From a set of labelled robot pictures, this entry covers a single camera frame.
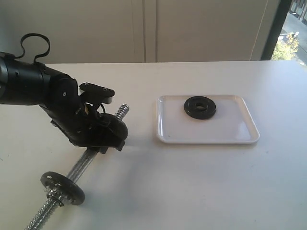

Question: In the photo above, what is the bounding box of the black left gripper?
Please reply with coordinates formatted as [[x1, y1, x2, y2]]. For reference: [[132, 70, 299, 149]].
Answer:
[[40, 82, 125, 155]]

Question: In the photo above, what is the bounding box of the white plastic tray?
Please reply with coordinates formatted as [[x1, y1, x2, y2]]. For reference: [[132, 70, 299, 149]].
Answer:
[[156, 95, 260, 145]]

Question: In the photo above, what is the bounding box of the chrome dumbbell bar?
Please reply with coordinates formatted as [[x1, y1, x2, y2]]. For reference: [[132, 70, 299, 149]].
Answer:
[[24, 103, 130, 230]]

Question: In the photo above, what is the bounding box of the chrome spin lock nut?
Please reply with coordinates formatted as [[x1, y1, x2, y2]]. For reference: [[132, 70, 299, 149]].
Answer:
[[46, 188, 65, 207]]

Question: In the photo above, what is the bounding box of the dark window frame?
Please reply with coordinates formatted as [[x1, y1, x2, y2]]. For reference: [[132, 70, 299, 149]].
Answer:
[[260, 0, 293, 60]]

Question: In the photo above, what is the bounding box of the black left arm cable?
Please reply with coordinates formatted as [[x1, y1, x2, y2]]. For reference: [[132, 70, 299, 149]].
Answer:
[[13, 33, 51, 65]]

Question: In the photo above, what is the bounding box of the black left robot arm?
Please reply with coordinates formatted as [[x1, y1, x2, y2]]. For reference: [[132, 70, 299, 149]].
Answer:
[[0, 53, 128, 151]]

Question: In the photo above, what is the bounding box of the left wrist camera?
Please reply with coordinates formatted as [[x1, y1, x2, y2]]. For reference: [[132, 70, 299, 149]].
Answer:
[[79, 82, 115, 104]]

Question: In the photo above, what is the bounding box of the black weight plate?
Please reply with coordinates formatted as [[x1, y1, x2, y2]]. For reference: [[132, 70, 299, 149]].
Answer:
[[40, 171, 85, 206], [184, 96, 217, 120], [105, 114, 128, 142]]

